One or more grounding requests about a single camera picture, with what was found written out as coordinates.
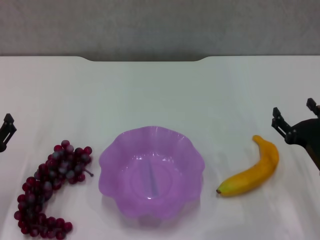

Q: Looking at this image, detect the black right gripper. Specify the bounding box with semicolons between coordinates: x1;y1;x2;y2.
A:
271;98;320;171

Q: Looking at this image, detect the red grape bunch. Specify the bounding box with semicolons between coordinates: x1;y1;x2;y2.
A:
13;139;95;240

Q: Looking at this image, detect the yellow banana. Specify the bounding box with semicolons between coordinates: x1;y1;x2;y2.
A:
216;134;280;198

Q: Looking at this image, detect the purple wavy plastic bowl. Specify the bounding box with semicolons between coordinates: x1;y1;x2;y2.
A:
98;125;206;222

